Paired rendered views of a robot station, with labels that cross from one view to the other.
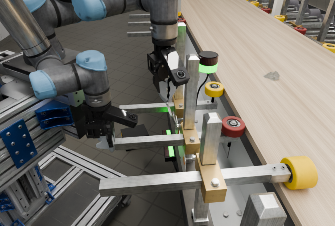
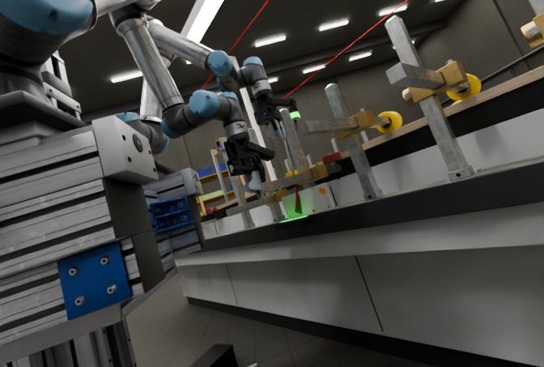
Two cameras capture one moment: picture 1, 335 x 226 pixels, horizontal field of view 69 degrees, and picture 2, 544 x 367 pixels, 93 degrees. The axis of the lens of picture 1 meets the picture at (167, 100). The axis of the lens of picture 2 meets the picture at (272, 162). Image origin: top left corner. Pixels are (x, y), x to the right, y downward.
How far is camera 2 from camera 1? 91 cm
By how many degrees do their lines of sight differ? 54
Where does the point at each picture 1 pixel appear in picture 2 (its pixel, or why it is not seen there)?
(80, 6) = (218, 58)
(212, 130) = (336, 89)
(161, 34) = (265, 85)
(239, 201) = not seen: hidden behind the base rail
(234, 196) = not seen: hidden behind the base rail
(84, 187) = not seen: outside the picture
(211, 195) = (368, 116)
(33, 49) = (177, 97)
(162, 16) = (261, 74)
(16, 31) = (165, 80)
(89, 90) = (235, 116)
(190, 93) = (293, 134)
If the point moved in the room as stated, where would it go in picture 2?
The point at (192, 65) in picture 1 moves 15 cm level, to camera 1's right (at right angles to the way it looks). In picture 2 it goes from (286, 113) to (312, 110)
